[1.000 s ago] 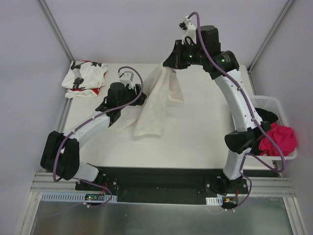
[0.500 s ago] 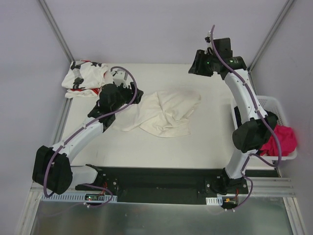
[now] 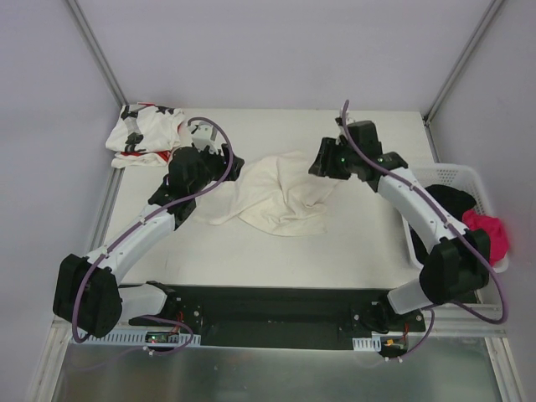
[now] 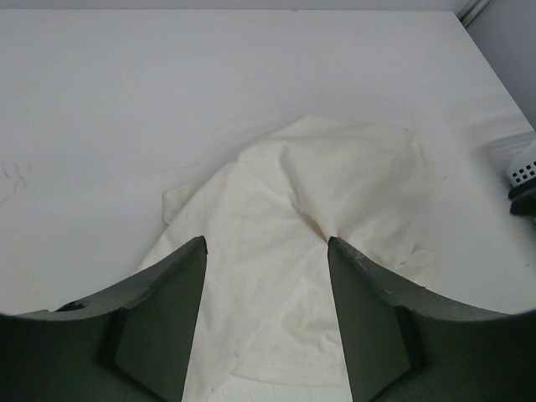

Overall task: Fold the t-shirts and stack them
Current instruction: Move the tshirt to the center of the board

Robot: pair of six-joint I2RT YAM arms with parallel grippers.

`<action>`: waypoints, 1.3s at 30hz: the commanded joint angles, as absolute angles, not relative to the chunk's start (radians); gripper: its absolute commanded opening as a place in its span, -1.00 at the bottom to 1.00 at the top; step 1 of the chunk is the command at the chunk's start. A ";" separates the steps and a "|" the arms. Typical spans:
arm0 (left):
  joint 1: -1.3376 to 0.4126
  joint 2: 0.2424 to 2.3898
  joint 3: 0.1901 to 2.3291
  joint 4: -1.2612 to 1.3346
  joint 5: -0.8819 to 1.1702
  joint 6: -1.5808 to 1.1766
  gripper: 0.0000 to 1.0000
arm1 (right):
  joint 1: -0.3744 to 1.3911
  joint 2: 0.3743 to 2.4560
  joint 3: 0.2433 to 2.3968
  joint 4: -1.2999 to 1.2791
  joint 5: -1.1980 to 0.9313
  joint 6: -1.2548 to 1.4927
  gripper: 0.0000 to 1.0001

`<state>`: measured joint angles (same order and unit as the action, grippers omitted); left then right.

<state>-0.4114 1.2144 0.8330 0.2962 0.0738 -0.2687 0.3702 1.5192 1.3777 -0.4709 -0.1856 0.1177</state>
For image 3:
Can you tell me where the black garment in basket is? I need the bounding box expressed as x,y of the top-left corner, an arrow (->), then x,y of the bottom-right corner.
410,184 -> 477,265

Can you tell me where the cream white t shirt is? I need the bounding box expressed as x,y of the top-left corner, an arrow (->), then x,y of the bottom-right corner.
194,151 -> 340,237

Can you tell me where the white plastic laundry basket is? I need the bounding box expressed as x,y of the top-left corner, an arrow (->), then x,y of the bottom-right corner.
412,163 -> 510,273

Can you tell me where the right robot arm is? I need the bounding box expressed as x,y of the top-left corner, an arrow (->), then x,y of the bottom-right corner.
309,117 -> 490,331

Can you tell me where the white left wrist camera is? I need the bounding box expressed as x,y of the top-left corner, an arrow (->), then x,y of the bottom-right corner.
189,121 -> 217,153

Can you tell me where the pink garment in basket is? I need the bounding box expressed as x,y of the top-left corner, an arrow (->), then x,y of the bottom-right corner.
461,209 -> 511,267

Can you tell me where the right white cable duct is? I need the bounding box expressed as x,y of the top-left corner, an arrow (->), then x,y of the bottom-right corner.
352,337 -> 382,353

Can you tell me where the right aluminium frame post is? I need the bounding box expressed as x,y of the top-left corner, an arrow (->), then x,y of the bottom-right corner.
423,0 -> 508,127

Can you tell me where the white black patterned folded shirt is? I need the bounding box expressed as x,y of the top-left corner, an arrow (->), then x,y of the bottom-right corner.
105,103 -> 185,153

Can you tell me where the left white cable duct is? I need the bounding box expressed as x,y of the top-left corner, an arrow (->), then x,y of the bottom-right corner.
82,329 -> 201,348

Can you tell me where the white cable duct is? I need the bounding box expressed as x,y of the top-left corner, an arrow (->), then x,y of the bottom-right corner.
82,329 -> 201,348
352,337 -> 382,353

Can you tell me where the left aluminium frame post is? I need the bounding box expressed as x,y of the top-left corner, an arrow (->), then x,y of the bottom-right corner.
64,0 -> 128,107

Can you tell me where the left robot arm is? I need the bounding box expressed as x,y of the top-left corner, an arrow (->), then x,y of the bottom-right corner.
53,144 -> 245,343

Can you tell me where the aluminium frame post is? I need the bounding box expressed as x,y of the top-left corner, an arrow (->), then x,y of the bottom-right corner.
64,0 -> 128,107
423,0 -> 508,127

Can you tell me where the red white folded shirt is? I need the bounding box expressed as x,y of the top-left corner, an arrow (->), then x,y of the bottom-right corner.
111,151 -> 172,169

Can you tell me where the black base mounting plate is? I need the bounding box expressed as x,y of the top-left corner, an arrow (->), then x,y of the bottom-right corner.
127,284 -> 426,351

